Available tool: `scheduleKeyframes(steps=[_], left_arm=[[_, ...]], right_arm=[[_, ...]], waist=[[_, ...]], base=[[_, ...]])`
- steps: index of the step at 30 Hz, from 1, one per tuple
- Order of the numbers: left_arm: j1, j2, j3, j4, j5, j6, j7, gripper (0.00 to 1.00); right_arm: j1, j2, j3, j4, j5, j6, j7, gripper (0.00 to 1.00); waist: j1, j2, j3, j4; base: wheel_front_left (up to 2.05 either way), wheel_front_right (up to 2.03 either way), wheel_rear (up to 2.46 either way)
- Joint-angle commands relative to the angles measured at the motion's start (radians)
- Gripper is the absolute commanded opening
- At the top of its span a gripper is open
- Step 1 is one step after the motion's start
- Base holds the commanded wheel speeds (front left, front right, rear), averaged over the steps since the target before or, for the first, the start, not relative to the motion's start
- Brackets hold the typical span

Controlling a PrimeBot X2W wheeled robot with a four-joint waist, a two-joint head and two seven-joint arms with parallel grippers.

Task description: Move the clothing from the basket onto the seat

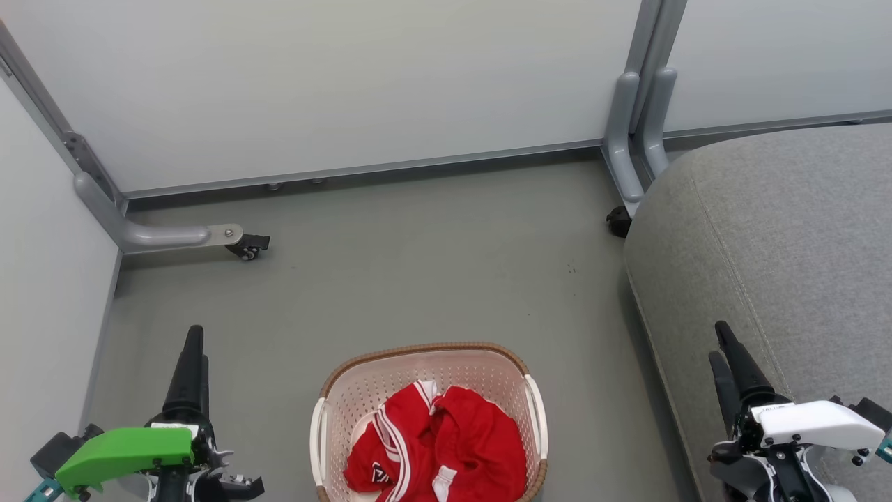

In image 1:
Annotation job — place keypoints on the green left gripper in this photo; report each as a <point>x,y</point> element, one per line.
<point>132,450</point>

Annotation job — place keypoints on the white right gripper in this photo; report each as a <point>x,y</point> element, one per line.
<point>815,422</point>

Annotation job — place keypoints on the red and white jersey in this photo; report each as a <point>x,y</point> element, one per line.
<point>474,439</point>

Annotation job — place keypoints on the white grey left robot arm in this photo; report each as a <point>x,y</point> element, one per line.
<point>171,491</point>

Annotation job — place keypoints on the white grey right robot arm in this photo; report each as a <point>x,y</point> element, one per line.
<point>749,481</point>

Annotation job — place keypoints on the grey fabric sofa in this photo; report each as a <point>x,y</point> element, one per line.
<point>780,237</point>

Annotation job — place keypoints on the black caster wheel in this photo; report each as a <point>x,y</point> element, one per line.
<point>618,222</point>
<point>249,246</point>

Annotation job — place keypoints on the grey partition foot with plate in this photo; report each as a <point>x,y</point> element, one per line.
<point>153,236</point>

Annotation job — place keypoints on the cream perforated laundry basket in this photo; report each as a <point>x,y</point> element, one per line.
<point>362,390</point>

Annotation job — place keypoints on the grey curved partition foot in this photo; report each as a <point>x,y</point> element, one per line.
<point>622,153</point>

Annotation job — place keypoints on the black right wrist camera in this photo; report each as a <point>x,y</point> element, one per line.
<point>874,411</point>

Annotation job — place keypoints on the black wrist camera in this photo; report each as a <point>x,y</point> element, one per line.
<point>56,450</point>
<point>874,411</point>

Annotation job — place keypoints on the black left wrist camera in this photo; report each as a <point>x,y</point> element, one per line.
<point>56,450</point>

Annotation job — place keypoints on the grey metal partition rail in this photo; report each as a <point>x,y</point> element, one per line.
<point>362,171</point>
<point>766,124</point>

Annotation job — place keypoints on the grey metal partition post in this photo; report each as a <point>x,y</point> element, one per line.
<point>49,118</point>
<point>655,42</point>

